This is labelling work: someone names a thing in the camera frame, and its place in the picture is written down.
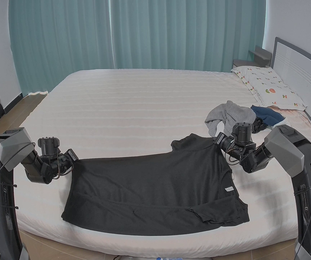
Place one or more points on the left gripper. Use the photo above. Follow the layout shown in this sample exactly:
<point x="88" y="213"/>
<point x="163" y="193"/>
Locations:
<point x="70" y="157"/>

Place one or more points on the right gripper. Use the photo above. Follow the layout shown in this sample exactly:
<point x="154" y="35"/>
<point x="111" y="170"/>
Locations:
<point x="221" y="139"/>

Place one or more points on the black T-shirt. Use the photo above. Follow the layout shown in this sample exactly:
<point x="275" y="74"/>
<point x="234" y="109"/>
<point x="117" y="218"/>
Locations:
<point x="150" y="188"/>

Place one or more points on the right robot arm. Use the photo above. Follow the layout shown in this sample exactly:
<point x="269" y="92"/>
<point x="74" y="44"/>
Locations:
<point x="304" y="199"/>

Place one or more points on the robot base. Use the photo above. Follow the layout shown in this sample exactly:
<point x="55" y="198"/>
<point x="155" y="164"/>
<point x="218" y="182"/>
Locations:
<point x="166" y="259"/>

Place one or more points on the pile of clothes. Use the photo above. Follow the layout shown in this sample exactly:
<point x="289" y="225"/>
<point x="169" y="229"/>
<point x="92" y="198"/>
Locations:
<point x="239" y="112"/>

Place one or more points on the bed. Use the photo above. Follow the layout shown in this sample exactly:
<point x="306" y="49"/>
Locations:
<point x="144" y="104"/>

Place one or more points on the white printed pillow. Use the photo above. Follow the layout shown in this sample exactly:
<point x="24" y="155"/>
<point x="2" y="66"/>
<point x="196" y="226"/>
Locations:
<point x="270" y="87"/>

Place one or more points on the grey bedside table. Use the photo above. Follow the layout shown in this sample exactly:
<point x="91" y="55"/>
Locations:
<point x="261" y="53"/>

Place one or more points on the blue-green curtain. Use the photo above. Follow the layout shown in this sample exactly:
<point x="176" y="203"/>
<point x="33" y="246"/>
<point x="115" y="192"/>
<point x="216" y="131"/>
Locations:
<point x="60" y="36"/>
<point x="188" y="26"/>

